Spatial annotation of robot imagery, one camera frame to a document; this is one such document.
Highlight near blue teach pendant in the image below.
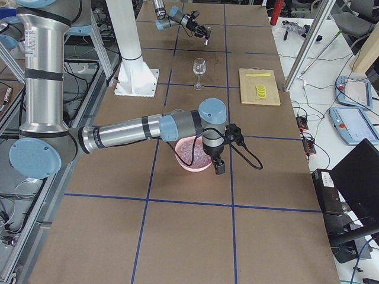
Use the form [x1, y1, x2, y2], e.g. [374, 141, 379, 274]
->
[329, 106, 378, 146]

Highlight clear wine glass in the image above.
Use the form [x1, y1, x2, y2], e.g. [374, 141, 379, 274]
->
[192, 58, 206, 91]

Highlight white camera stand base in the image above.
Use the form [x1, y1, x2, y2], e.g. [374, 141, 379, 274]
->
[106, 0, 159, 98]

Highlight black monitor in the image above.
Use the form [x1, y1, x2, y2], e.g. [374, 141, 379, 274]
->
[329, 138, 378, 246]

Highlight bamboo cutting board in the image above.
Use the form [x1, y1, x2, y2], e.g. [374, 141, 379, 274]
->
[239, 68, 281, 106]

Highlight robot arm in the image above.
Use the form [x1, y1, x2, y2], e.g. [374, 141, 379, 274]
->
[152, 0, 211, 45]
[9, 1, 227, 179]

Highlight clear ice cubes pile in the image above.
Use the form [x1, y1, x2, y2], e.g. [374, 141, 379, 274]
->
[176, 141, 211, 168]

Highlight red fire extinguisher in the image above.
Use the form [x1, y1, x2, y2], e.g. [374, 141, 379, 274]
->
[270, 0, 284, 25]

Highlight black braided camera cable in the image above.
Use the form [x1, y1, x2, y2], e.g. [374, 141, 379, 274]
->
[164, 127, 264, 170]

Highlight black desktop box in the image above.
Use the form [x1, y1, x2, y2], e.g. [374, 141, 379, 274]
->
[311, 169, 344, 215]

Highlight pink bowl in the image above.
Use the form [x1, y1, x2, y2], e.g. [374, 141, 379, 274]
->
[175, 136, 212, 172]

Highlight far blue teach pendant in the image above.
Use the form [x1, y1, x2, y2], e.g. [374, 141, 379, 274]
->
[335, 76, 372, 109]

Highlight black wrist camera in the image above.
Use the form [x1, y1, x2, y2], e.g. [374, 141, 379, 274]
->
[225, 124, 245, 146]
[191, 10, 200, 19]

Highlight metal rod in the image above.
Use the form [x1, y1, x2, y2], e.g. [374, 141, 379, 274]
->
[297, 30, 342, 79]

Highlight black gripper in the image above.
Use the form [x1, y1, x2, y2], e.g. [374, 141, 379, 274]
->
[185, 18, 212, 40]
[205, 145, 225, 175]

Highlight clear plastic bag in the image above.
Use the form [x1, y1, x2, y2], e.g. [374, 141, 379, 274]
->
[282, 20, 309, 41]

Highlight yellow plastic knife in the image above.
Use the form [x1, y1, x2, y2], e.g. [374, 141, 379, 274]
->
[245, 73, 272, 78]

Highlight blue teach pendant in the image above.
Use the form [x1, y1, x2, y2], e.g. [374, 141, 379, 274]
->
[329, 106, 378, 146]
[335, 76, 372, 109]

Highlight aluminium frame post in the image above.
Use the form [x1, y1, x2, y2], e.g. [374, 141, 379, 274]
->
[284, 0, 336, 92]

